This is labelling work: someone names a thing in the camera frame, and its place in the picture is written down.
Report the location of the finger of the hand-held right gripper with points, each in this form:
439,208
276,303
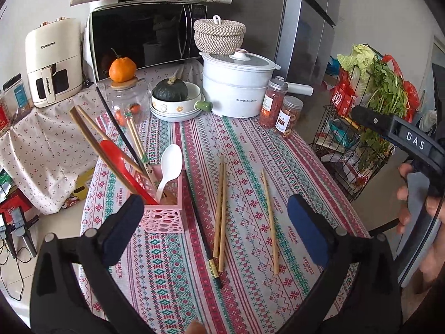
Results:
375,121

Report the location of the person's right forearm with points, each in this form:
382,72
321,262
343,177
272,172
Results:
431,302

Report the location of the red plastic spoon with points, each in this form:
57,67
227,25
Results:
118,160

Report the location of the jar of dried fruit rings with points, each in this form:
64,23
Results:
288,118

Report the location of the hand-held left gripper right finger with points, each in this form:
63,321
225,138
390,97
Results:
309,229

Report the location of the dark green kabocha squash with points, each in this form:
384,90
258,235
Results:
170,90

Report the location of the red box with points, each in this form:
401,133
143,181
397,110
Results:
14,205

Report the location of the white electric pot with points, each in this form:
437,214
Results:
236,94

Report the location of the pink plastic utensil holder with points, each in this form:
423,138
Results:
163,215

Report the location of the red plastic bag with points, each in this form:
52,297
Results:
411,97

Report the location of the red label bottle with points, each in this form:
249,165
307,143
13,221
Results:
4,114

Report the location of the panda printed chopstick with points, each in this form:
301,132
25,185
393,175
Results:
148,171
153,174

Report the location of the yellow cardboard box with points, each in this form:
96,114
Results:
83,188

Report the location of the person's left hand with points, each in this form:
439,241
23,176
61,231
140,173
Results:
197,328

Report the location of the red snack packet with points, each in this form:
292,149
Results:
342,97

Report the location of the glass jar with wooden lid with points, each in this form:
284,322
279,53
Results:
118,97

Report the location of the glass pot lid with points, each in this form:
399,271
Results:
257,61

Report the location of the orange mandarin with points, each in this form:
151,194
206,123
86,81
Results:
121,69

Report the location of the black chopstick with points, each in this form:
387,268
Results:
118,125
212,266

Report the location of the grey refrigerator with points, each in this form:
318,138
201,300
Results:
299,24

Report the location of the cream air fryer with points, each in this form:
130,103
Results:
52,52

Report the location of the person's right hand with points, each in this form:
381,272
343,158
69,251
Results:
433,236

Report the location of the blue label jar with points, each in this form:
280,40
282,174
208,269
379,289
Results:
19,97

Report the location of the woven lidded basket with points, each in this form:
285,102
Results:
219,38

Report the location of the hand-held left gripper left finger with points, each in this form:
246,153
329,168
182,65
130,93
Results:
123,229

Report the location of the black curved metal frame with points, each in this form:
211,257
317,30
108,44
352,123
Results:
382,227

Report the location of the jar of red dried fruit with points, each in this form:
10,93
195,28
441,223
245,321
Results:
271,108

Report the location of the small floral cabinet cloth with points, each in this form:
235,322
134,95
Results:
45,146

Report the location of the blue plastic bag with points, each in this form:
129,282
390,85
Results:
332,66

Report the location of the napa cabbage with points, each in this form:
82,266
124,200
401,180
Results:
358,59

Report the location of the long bamboo chopstick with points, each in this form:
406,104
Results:
93,138
104,135
218,212
269,219
87,142
223,222

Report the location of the grey black tool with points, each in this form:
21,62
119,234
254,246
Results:
19,226

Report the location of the black microwave oven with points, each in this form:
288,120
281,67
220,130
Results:
139,38

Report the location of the green leafy celery bunch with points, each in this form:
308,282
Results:
386,94

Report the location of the white plastic spoon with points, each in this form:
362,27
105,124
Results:
172,163

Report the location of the blue white packet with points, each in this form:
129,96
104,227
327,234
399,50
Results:
342,132

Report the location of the small red tomato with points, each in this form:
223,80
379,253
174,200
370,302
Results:
135,108
120,115

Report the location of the striped patterned tablecloth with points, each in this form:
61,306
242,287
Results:
250,198

